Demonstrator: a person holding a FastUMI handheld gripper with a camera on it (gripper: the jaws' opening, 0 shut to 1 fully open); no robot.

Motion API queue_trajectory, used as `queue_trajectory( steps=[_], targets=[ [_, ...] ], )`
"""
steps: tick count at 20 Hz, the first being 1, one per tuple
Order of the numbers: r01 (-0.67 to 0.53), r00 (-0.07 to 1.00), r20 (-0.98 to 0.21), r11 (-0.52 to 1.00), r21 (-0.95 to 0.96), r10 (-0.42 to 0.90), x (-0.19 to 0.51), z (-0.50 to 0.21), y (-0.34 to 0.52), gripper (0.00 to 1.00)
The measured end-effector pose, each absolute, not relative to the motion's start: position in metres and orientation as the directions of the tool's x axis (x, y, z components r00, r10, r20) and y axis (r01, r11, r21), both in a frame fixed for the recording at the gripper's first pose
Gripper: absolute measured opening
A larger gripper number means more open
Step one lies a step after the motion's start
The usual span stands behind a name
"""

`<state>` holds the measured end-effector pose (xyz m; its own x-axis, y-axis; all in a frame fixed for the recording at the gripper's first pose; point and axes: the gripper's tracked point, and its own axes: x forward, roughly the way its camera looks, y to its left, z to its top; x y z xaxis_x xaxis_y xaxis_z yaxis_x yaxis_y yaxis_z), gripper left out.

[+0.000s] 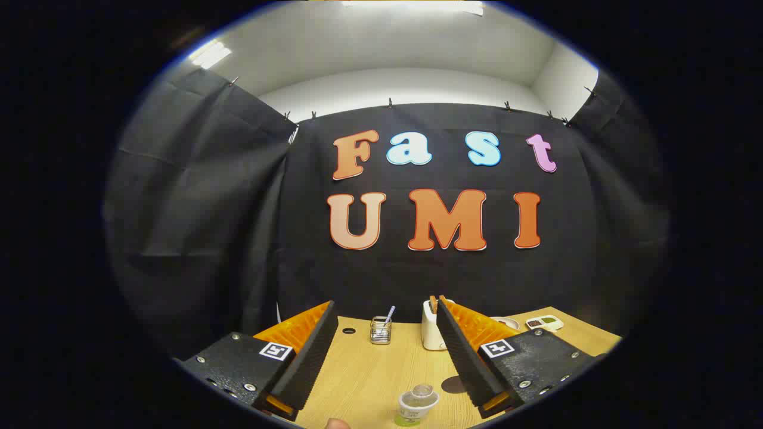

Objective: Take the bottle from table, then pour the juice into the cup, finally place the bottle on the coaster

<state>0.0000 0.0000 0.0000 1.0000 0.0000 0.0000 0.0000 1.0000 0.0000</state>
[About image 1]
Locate clear juice bottle white label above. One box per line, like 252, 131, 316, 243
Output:
393, 384, 440, 427

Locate wooden table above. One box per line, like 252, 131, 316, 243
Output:
295, 307, 624, 429

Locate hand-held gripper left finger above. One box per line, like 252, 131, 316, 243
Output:
173, 300, 339, 422

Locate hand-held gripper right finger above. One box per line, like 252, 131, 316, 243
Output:
436, 295, 609, 419

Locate white divided dish with grains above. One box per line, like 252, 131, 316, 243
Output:
525, 315, 564, 332

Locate ceiling light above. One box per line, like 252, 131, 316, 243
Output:
190, 41, 232, 70
343, 1, 485, 16

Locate black backdrop cloth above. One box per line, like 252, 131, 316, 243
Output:
103, 69, 671, 358

